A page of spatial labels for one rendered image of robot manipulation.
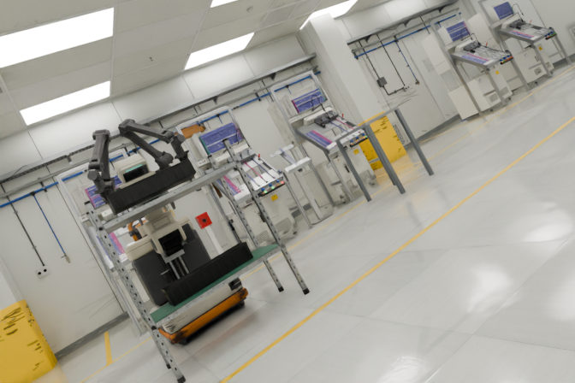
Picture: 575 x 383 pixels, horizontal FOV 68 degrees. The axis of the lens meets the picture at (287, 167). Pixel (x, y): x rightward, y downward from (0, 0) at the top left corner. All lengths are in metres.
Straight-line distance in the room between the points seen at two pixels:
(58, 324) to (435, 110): 7.82
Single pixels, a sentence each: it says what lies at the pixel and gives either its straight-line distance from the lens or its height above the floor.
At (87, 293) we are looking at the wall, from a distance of 6.64.
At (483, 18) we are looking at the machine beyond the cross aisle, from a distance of 9.66.
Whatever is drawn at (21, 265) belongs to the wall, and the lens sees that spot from 6.71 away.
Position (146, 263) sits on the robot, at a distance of 3.53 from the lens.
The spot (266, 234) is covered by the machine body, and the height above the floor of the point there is 0.18.
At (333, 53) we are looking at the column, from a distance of 8.05.
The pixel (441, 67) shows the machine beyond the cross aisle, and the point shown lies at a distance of 8.56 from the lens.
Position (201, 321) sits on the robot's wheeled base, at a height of 0.08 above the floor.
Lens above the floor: 0.72
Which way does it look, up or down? 1 degrees up
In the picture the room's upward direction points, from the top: 28 degrees counter-clockwise
